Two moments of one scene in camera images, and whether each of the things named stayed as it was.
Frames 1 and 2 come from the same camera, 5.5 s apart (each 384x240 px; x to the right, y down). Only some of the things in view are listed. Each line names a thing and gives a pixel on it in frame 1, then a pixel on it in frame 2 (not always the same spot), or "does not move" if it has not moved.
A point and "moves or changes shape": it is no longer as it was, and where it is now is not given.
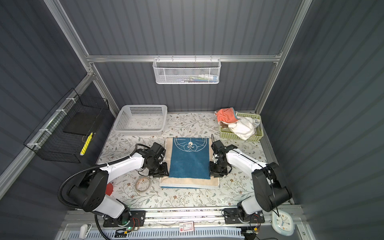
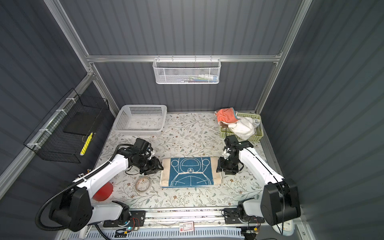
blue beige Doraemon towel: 188,161 moves or changes shape
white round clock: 282,222 does not move
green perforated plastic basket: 227,133 does not move
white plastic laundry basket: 141,120 does not move
